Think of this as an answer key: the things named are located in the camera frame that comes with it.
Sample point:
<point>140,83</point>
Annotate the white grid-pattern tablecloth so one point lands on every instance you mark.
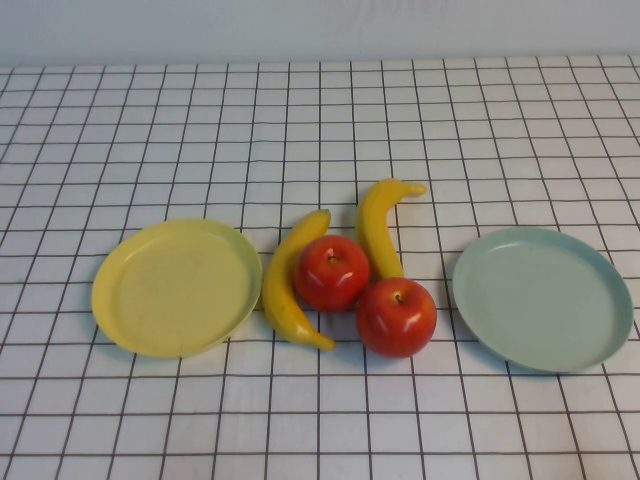
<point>320,125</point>

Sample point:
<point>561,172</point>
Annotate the pale green round plate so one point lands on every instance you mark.
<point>542,300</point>

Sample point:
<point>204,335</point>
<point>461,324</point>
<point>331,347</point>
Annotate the yellow banana long stem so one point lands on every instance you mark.
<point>372,230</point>

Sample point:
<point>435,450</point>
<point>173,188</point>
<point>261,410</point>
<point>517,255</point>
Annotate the red apple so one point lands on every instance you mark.
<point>330,280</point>
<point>395,325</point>

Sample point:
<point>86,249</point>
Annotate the yellow round plate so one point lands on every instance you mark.
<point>175,290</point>

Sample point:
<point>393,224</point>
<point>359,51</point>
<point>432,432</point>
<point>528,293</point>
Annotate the yellow banana green tip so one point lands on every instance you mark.
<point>280,295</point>

